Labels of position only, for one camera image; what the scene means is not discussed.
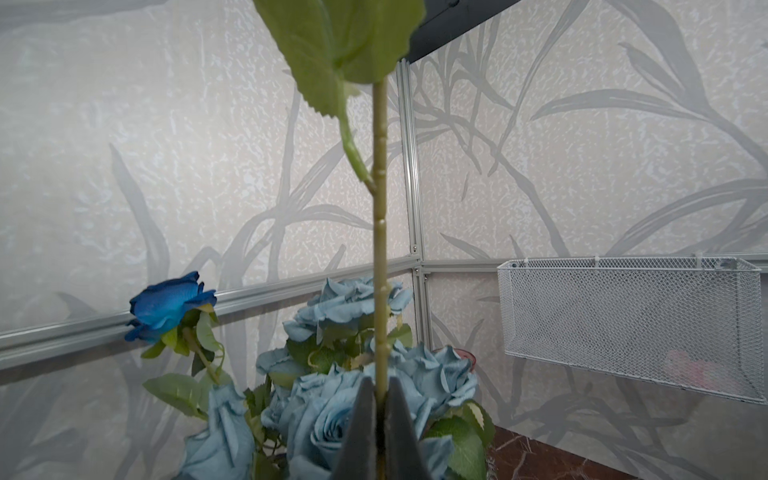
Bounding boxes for beige sunflower stem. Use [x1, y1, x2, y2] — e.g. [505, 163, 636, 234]
[251, 0, 427, 480]

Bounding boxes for red glass vase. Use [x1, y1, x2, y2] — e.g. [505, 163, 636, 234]
[454, 348, 477, 372]

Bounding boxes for white wire mesh basket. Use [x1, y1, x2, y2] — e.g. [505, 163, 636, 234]
[497, 255, 767, 404]

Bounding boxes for light blue rose bouquet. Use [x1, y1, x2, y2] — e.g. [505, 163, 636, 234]
[144, 277, 495, 479]

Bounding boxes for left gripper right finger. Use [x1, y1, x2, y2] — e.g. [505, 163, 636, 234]
[383, 378, 431, 480]

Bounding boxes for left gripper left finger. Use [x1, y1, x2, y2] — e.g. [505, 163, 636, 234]
[331, 377, 377, 480]

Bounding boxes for dark blue rose stem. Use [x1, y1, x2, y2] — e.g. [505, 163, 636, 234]
[125, 271, 225, 385]

